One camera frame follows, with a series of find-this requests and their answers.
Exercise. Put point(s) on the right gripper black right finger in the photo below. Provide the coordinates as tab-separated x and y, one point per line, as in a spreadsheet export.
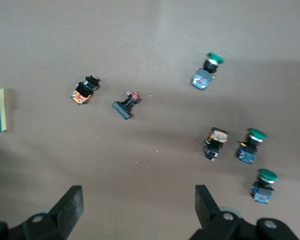
222	225

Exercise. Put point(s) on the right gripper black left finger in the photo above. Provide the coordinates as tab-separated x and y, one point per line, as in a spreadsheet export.
52	225

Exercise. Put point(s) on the green mushroom push button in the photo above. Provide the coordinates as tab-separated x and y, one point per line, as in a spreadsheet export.
202	78
263	190
249	150

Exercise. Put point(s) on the black square button red block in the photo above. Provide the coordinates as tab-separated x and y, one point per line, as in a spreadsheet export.
124	108

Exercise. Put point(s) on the black push button orange block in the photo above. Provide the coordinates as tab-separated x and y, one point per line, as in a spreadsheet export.
86	87

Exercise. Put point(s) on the brown paper table cover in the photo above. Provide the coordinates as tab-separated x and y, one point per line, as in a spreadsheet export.
139	37

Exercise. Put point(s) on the black selector switch orange block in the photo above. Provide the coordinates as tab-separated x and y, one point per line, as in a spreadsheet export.
215	142

